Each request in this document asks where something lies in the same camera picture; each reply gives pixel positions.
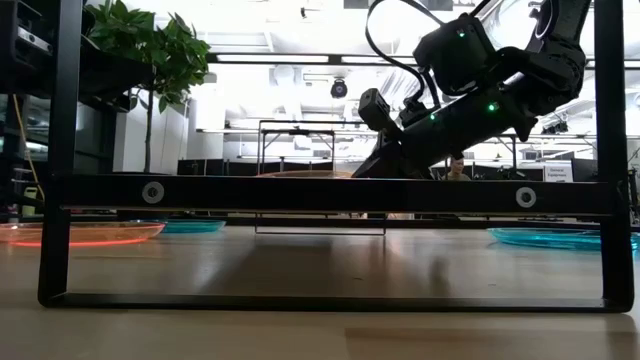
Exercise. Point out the orange transparent plastic plate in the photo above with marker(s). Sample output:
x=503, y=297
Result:
x=305, y=174
x=110, y=233

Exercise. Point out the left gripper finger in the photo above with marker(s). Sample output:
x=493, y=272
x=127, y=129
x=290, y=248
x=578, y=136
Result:
x=137, y=77

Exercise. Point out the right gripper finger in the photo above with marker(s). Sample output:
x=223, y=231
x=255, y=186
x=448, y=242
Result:
x=385, y=162
x=417, y=171

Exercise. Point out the black linear ceiling light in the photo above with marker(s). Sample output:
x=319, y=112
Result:
x=335, y=59

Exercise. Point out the black round ceiling camera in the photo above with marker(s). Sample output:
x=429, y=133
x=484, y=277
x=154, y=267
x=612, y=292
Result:
x=338, y=89

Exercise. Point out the black aluminium rig frame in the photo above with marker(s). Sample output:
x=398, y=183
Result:
x=450, y=220

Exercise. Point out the white printed sign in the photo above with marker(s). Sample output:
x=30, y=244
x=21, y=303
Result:
x=557, y=171

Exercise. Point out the small black spotlight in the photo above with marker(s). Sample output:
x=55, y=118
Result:
x=555, y=128

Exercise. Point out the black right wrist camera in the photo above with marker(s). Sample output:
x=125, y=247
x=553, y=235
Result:
x=374, y=110

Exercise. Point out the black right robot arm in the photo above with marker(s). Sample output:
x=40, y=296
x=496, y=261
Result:
x=560, y=65

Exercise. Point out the green potted tree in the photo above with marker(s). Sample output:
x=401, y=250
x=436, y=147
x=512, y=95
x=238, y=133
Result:
x=165, y=50

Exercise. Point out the blue transparent plastic plate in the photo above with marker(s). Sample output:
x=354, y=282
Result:
x=195, y=226
x=550, y=238

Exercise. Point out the black background desk frame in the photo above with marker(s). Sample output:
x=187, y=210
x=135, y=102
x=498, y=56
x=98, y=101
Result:
x=513, y=150
x=297, y=132

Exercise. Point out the black desk partition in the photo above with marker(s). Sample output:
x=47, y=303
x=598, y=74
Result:
x=200, y=167

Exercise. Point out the person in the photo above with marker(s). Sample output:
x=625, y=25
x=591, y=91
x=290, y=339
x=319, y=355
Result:
x=457, y=171

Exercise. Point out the black metal frame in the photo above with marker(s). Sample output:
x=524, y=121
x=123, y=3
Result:
x=320, y=197

